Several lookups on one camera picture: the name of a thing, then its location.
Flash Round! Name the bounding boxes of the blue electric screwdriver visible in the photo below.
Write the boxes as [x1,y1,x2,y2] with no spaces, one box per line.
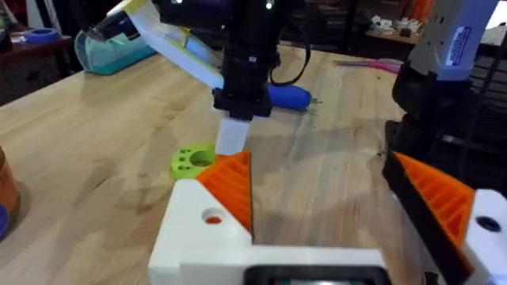
[267,82,322,112]

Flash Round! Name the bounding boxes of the teal soft zip bag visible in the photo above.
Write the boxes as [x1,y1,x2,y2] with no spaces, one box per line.
[74,28,158,77]

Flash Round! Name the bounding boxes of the pink scissors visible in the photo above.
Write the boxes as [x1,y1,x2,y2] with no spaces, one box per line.
[334,58,404,75]

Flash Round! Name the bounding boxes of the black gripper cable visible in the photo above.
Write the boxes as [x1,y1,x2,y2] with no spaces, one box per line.
[270,21,312,88]

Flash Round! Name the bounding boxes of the blue tape roll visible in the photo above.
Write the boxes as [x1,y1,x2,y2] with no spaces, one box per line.
[23,27,61,45]

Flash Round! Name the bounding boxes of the black tool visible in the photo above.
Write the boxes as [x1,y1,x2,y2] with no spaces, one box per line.
[84,12,140,43]

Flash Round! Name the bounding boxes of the blue round toy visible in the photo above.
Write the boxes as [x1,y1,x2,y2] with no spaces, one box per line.
[0,203,10,241]

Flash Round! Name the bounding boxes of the white and yellow flat package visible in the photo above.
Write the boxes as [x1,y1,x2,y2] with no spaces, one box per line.
[105,0,226,90]

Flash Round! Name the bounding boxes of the dark wooden side table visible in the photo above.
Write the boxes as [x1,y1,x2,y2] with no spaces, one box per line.
[0,34,75,105]

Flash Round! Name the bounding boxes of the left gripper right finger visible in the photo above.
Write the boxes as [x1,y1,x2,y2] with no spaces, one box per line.
[381,150,507,285]

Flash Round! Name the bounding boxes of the green disc with holes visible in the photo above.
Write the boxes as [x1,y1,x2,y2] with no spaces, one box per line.
[170,142,217,181]

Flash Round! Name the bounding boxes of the heap of white parts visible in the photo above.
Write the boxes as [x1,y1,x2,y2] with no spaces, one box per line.
[366,14,424,40]

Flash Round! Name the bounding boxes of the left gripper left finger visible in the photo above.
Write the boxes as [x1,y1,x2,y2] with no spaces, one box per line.
[148,150,255,285]

